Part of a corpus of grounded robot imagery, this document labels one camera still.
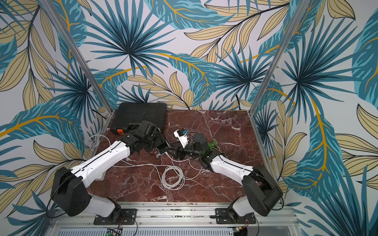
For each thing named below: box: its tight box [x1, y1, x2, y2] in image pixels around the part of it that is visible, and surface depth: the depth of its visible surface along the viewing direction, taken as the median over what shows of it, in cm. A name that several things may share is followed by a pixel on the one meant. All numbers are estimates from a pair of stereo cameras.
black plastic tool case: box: [110, 102, 168, 135], surface depth 113 cm
